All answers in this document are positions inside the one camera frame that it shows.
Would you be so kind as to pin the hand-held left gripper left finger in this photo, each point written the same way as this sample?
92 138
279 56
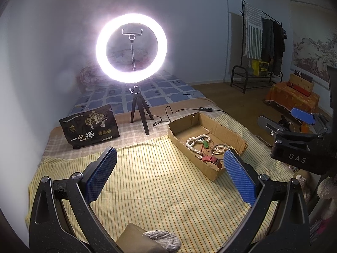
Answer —
101 174

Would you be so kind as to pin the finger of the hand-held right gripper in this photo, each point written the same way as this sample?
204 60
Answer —
267 123
302 116

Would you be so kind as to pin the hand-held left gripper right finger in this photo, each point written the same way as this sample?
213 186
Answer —
241 176

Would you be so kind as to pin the cardboard box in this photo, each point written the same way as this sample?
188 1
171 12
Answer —
194 160

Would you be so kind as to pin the orange cloth covered table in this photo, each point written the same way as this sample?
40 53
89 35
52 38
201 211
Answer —
289 98

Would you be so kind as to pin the red box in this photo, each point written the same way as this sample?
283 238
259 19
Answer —
298 89

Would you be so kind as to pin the wooden box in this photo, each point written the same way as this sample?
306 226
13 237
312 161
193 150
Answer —
302 83

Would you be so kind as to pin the beige plush toy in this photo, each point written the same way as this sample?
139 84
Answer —
301 187

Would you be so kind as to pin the beige checked sheet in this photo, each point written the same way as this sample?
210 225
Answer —
126 134

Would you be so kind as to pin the black printed bag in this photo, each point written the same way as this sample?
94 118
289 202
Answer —
89 127

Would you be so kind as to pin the white plush toy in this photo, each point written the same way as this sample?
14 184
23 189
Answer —
326 192

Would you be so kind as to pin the yellow crate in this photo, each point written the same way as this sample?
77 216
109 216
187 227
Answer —
259 68

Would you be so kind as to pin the black metal shoe rack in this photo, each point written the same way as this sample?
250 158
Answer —
237 76

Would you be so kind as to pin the yellow striped cloth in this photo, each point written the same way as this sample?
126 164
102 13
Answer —
158 189

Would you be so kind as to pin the tan cardboard piece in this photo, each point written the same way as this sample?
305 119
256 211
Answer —
131 236

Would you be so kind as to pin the black tripod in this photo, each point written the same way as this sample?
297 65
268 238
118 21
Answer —
138 110

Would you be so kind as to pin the dark hanging clothes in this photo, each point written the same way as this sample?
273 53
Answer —
273 44

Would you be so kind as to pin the pink cloth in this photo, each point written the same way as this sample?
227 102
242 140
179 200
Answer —
320 226

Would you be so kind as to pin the grey knitted cloth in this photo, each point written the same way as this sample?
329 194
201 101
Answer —
163 238

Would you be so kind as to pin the striped towel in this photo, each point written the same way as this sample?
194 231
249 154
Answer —
252 31

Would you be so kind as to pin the black clothes rack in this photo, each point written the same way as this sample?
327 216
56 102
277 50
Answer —
241 31

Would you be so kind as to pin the blue patterned bedsheet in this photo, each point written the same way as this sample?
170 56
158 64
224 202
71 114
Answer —
163 89

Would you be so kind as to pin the phone holder clamp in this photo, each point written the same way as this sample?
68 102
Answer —
132 35

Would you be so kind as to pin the landscape wall painting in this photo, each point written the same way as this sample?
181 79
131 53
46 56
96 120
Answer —
313 50

